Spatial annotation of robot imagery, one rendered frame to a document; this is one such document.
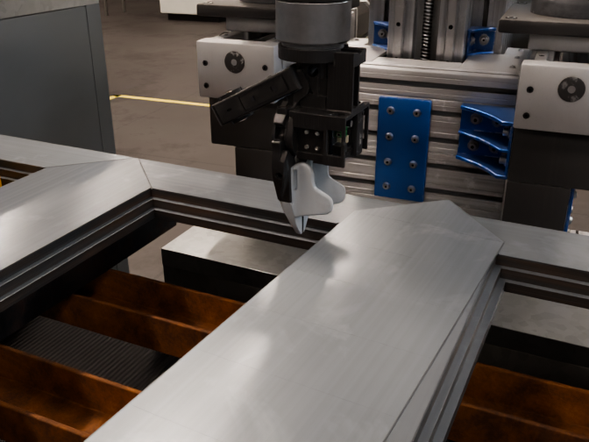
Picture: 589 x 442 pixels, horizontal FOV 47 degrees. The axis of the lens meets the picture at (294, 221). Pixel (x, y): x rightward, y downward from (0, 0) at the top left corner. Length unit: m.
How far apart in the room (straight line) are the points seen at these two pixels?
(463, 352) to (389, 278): 0.12
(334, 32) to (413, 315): 0.28
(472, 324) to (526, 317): 0.34
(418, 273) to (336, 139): 0.16
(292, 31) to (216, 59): 0.45
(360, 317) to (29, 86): 0.92
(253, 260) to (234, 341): 0.50
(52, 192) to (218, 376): 0.46
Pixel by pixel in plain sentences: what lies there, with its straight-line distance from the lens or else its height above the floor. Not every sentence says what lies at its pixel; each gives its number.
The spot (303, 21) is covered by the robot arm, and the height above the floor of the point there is 1.08.
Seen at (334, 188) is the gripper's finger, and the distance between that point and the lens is 0.76.
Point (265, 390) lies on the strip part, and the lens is 0.53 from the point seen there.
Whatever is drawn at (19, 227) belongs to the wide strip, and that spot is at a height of 0.85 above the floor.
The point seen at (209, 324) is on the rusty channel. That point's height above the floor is 0.68.
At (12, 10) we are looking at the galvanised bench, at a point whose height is 1.02.
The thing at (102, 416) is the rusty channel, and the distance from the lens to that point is 0.80.
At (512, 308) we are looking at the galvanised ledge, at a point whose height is 0.68.
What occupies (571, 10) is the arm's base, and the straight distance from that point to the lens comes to 1.10.
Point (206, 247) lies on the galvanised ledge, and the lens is 1.12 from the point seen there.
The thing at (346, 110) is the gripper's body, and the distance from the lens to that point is 0.69.
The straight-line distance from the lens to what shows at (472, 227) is 0.81.
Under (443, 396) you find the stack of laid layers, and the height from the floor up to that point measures 0.84.
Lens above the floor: 1.18
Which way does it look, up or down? 24 degrees down
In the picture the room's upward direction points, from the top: straight up
